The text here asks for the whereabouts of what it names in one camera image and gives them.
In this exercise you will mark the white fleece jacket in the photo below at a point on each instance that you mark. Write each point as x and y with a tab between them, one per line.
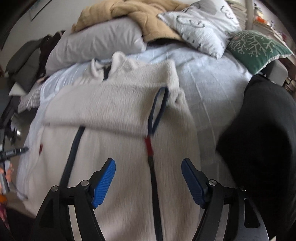
137	114

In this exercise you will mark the green patterned cushion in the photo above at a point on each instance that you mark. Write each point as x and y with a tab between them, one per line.
255	50

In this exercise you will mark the grey pillow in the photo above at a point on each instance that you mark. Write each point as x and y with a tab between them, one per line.
99	41

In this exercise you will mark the light blue bed sheet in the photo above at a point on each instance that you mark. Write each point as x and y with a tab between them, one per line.
213	88

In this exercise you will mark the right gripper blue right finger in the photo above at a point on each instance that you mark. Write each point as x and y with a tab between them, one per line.
196	181

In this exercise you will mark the grey dark clothes heap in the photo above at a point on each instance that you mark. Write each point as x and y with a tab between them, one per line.
28	64

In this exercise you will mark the white patterned pillow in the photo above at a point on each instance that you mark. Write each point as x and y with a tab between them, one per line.
207	26

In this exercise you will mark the tan quilted blanket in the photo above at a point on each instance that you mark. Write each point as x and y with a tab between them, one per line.
144	13

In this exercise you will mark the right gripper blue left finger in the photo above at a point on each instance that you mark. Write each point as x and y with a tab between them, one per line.
100	182

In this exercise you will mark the black clothing pile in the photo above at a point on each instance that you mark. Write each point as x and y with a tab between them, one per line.
258	149

